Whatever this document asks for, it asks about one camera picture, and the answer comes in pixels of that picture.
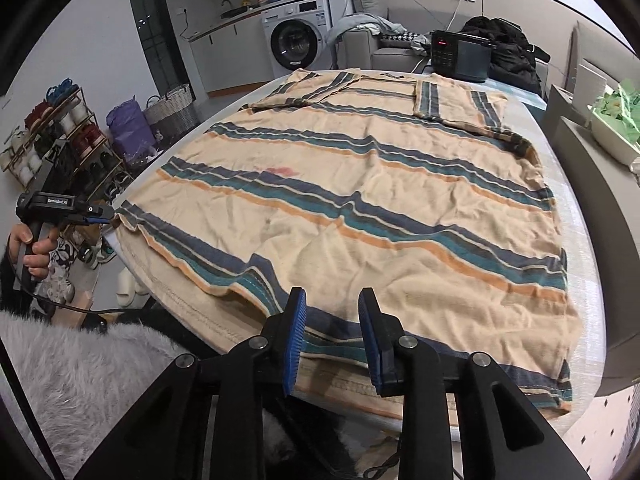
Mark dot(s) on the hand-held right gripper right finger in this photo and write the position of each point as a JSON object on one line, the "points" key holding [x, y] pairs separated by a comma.
{"points": [[372, 340]]}

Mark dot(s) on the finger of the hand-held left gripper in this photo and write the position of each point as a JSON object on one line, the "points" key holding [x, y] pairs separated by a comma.
{"points": [[100, 220], [97, 210]]}

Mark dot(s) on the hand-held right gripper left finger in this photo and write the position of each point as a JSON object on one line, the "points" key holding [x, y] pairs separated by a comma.
{"points": [[295, 340]]}

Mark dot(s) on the striped beige shirt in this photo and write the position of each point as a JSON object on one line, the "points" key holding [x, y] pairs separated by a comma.
{"points": [[350, 200]]}

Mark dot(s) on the person's left hand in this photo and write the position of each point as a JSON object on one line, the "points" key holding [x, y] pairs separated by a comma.
{"points": [[20, 237]]}

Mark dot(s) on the group of assorted shoes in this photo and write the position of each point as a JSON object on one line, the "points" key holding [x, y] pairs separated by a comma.
{"points": [[87, 135]]}

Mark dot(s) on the purple bag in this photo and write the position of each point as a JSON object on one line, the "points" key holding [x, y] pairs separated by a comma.
{"points": [[130, 130]]}

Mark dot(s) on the wooden shoe rack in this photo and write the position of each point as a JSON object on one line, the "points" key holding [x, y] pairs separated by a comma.
{"points": [[95, 121]]}

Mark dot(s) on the woven basket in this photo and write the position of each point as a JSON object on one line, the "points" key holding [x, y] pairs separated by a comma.
{"points": [[172, 112]]}

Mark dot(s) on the fluffy grey garment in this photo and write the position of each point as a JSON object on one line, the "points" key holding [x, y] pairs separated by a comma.
{"points": [[75, 385]]}

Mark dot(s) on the dark glass door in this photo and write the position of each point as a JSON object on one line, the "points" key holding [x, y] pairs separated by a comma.
{"points": [[155, 35]]}

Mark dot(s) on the white kitchen base cabinets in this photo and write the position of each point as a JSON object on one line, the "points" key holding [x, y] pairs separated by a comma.
{"points": [[225, 55]]}

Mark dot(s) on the white diamond-pattern rug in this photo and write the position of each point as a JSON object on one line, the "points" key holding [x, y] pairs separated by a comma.
{"points": [[595, 435]]}

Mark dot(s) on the grey side cabinet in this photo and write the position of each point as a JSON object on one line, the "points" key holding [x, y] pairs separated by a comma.
{"points": [[600, 220]]}

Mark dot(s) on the white washing machine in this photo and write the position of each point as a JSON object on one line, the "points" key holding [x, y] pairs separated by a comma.
{"points": [[295, 40]]}

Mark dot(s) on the blue plaid tablecloth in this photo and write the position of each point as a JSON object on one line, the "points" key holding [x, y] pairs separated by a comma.
{"points": [[525, 97]]}

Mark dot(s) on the grey sofa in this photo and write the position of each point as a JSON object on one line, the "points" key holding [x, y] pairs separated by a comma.
{"points": [[357, 50]]}

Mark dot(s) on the black pressure cooker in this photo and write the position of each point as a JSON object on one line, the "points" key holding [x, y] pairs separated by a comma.
{"points": [[470, 60]]}

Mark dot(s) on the houndstooth cushion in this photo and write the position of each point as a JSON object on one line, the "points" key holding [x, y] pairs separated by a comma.
{"points": [[400, 36]]}

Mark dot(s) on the white bowl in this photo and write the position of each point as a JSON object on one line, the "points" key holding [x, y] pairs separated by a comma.
{"points": [[612, 135]]}

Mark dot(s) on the black jacket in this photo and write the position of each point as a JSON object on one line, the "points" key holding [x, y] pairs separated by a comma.
{"points": [[510, 55]]}

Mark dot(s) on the grey-blue crumpled cloth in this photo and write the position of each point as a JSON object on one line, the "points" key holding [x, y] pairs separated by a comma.
{"points": [[360, 22]]}

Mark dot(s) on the green plastic bag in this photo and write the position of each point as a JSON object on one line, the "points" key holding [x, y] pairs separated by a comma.
{"points": [[622, 105]]}

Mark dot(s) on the beige padded headboard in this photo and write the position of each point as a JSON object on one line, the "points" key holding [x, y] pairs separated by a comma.
{"points": [[600, 50]]}

